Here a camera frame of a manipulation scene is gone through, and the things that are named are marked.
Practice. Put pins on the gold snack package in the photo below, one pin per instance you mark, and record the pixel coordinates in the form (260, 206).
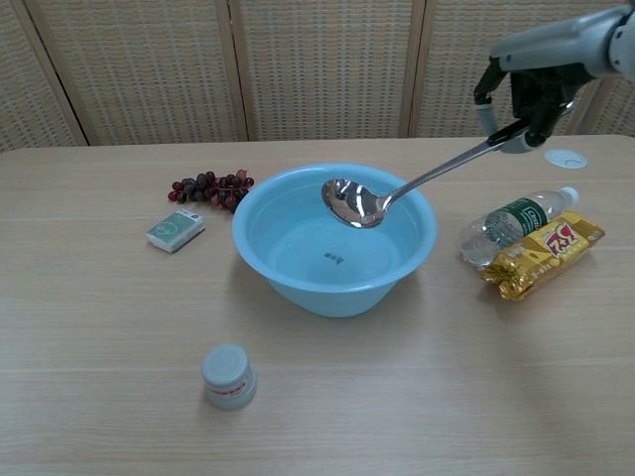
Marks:
(541, 258)

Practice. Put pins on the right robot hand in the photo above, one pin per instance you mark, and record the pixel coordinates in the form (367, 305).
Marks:
(546, 54)

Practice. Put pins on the small white plastic bottle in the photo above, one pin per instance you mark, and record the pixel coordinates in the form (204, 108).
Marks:
(228, 377)

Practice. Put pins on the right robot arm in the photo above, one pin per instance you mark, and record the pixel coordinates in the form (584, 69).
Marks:
(624, 44)

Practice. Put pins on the clear water bottle green label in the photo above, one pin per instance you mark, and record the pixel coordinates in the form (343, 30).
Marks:
(511, 220)

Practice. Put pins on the red grape bunch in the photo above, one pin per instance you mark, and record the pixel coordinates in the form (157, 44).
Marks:
(208, 188)

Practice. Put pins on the silver metal ladle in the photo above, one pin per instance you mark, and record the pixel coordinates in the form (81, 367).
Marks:
(352, 203)

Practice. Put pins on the green white small box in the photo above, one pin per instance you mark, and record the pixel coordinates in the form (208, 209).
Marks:
(174, 229)

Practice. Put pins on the light blue plastic basin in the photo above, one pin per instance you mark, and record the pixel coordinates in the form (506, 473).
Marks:
(297, 248)

